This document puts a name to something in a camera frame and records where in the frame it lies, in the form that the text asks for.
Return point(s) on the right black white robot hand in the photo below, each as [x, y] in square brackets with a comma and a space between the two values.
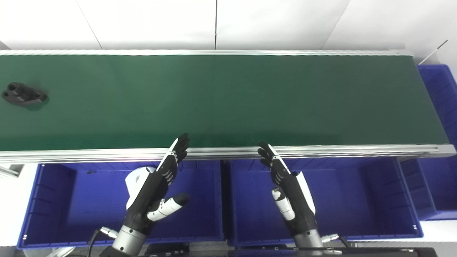
[294, 198]

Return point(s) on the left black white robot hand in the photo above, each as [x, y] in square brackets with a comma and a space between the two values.
[150, 194]

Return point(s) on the black flanged metal part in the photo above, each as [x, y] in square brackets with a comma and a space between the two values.
[23, 95]

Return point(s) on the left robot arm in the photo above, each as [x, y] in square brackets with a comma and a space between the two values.
[126, 243]

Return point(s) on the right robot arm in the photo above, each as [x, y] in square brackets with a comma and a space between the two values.
[309, 243]

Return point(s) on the white block part with hole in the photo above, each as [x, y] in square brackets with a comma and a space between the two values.
[150, 170]

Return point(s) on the green conveyor belt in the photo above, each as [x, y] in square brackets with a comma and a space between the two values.
[250, 100]
[321, 151]

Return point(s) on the blue plastic bin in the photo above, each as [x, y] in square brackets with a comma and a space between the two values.
[357, 200]
[441, 171]
[82, 207]

